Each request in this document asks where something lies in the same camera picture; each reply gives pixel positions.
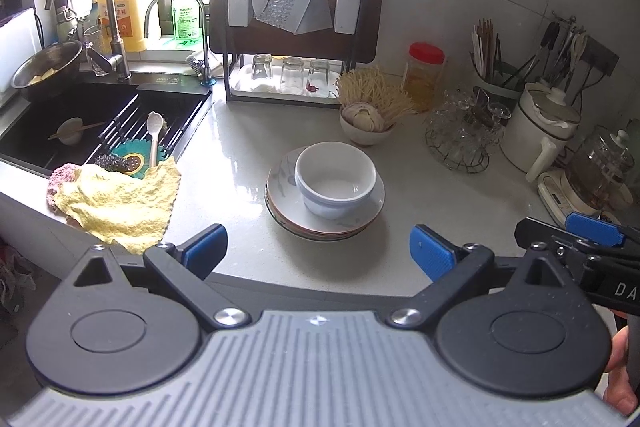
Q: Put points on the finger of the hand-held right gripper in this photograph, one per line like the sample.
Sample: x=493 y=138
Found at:
x=537 y=232
x=595 y=227

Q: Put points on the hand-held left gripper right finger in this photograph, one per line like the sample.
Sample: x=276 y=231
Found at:
x=432 y=254

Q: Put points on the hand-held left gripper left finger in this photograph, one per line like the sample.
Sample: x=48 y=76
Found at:
x=205 y=252

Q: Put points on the white leaf-print plate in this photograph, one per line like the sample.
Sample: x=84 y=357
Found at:
x=310 y=232
x=280 y=187

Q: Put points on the plain white bowl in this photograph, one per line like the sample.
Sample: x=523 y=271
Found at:
x=335 y=167

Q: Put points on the person's right hand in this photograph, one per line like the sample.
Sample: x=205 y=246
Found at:
x=620 y=382

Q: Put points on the cream kettle base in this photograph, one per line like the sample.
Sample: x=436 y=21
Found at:
x=550 y=192

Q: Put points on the glass health kettle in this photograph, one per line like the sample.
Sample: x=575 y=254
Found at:
x=597 y=167

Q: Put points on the white electric pot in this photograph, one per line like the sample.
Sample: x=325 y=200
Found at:
x=525 y=137

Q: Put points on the yellow dish cloth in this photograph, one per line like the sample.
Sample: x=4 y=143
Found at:
x=115 y=202

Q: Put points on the teal flower mat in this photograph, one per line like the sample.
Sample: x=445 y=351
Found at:
x=130 y=152

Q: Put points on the dark steel scrubber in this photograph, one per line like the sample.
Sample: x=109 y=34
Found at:
x=110 y=162

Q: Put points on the white garlic bowl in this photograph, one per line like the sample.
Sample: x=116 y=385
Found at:
x=367 y=137

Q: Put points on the black roll-up drain rack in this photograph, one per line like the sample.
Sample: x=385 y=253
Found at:
x=185 y=117

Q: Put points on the large white spoon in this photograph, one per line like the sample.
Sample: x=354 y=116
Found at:
x=154 y=124

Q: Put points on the cluster of cut-glass cups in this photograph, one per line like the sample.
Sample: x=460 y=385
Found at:
x=455 y=117

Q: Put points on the amber glass cup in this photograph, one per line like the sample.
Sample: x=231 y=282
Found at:
x=484 y=99

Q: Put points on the garlic bulb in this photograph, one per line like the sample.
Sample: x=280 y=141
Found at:
x=362 y=117

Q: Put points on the green chopstick holder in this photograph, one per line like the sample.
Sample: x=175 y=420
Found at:
x=505 y=79

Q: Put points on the pink dish cloth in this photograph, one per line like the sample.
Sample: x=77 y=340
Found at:
x=57 y=177

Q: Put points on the white drip tray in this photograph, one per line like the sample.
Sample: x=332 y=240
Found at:
x=242 y=83

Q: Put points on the bundle of dry noodles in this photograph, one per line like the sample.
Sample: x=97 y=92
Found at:
x=375 y=87

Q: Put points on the red-lidded clear jar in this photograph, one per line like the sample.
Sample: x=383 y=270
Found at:
x=424 y=77

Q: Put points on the wooden ladle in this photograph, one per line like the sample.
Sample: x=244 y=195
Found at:
x=70 y=129

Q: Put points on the dish brush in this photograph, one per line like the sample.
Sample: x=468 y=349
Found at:
x=196 y=64

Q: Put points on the clear drinking glass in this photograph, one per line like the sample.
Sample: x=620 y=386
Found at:
x=261 y=72
x=318 y=77
x=291 y=76

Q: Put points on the bundle of chopsticks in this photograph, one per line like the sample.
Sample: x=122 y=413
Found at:
x=484 y=47

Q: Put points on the hanging kitchen utensils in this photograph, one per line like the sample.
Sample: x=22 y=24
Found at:
x=550 y=39

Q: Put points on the small gooseneck faucet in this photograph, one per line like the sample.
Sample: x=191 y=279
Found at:
x=202 y=42

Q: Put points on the black kitchen sink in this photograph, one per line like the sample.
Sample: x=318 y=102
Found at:
x=30 y=132

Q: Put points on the green plastic bottle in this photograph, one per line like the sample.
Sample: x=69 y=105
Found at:
x=186 y=19

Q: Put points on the stainless steel bowl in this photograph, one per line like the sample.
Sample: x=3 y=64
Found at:
x=45 y=67

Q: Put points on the black kitchen rack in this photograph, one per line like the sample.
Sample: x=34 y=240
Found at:
x=240 y=7

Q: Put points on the tall steel faucet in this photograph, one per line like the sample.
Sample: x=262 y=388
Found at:
x=112 y=22

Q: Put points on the dark brown cutting board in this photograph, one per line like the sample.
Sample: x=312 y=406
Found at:
x=367 y=7

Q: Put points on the yellow detergent jug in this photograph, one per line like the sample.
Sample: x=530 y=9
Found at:
x=130 y=7

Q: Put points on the small pale bottle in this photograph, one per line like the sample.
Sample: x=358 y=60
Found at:
x=65 y=24

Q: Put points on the white plastic board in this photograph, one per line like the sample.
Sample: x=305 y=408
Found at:
x=17 y=52

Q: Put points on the black wall socket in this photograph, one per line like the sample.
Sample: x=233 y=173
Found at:
x=602 y=57

